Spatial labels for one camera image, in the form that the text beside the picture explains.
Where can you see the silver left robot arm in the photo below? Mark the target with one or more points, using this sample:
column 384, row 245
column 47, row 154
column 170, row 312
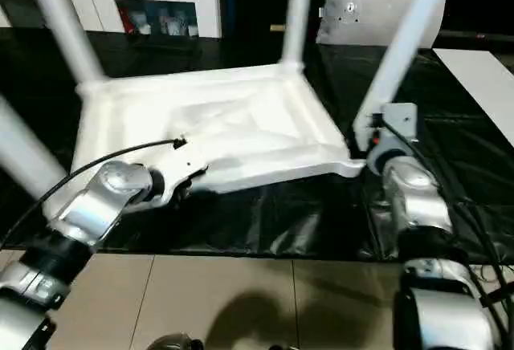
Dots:
column 80, row 221

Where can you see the black work mat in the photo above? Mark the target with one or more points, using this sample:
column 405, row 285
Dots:
column 281, row 221

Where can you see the white flat panel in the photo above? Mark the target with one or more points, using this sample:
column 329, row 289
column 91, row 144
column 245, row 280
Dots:
column 482, row 85

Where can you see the grey pillow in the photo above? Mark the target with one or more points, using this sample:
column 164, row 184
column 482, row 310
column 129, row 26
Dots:
column 377, row 13

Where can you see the small yellow label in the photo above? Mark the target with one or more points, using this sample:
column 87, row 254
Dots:
column 278, row 27

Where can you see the black left robot foot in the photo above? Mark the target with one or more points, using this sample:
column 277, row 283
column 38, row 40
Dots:
column 173, row 343

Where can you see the small red bottle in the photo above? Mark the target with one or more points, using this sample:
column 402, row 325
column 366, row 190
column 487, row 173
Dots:
column 126, row 21

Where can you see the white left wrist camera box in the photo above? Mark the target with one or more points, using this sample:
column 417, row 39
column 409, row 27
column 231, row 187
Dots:
column 178, row 173

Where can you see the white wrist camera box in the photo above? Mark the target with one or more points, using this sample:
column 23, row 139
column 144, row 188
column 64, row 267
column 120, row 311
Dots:
column 397, row 121
column 178, row 173

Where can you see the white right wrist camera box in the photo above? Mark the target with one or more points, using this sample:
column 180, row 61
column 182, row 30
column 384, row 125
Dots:
column 397, row 121

